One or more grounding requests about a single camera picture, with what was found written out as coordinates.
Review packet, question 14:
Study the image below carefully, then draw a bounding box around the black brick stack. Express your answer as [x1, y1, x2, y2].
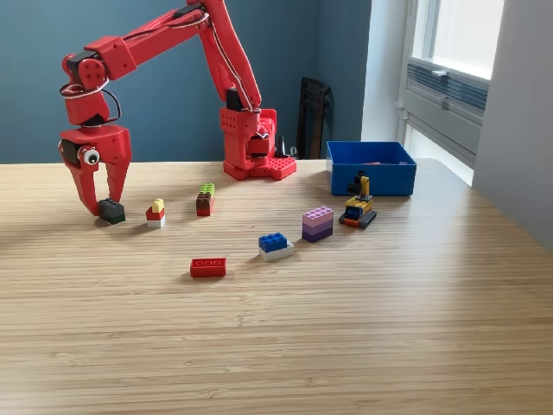
[98, 197, 127, 226]

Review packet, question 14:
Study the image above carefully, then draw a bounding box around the blue plastic bin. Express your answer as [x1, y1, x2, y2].
[326, 140, 418, 198]

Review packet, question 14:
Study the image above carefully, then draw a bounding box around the yellow red white brick stack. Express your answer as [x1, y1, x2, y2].
[145, 198, 167, 229]

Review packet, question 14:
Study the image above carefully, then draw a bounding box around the green brown red brick stack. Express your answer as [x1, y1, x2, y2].
[195, 183, 216, 218]

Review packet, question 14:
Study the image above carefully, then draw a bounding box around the red brick with circles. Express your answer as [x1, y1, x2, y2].
[189, 257, 227, 278]

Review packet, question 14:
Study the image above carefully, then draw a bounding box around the blue on white brick stack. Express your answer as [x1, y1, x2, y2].
[257, 232, 296, 262]

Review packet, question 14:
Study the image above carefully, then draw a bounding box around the black table clamp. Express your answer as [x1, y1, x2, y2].
[276, 133, 300, 159]

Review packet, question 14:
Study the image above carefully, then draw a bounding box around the pink and purple brick stack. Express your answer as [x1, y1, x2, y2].
[301, 206, 335, 244]

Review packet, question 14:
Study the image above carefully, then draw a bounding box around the black chair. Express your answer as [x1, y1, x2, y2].
[296, 76, 336, 160]

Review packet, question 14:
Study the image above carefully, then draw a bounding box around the yellow toy digger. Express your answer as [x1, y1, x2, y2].
[338, 169, 378, 230]

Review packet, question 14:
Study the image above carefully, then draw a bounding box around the grey window vent unit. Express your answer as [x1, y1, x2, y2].
[401, 58, 492, 168]

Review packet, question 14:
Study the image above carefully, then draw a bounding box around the white framed window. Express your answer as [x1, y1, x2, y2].
[405, 0, 506, 82]

